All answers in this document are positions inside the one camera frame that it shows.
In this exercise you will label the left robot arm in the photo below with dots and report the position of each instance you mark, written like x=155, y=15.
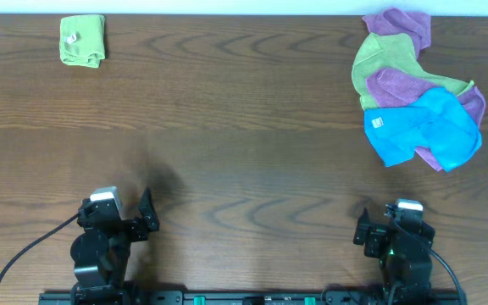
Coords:
x=102, y=252

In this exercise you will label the folded green cloth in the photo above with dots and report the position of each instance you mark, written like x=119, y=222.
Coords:
x=81, y=40

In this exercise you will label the upper purple cloth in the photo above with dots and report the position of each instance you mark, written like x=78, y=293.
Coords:
x=393, y=21

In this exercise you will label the large purple cloth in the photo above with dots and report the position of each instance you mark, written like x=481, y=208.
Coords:
x=392, y=88

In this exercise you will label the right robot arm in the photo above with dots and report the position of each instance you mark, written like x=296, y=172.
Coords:
x=402, y=248

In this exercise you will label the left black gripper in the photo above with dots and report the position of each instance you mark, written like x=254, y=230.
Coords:
x=133, y=226

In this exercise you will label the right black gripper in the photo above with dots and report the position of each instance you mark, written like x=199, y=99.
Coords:
x=376, y=234

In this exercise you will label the blue microfiber cloth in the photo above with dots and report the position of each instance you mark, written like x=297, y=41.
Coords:
x=436, y=121

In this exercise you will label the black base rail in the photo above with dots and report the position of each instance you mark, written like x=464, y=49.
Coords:
x=332, y=297

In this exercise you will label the crumpled green cloth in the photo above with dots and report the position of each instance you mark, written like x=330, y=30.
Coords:
x=397, y=52

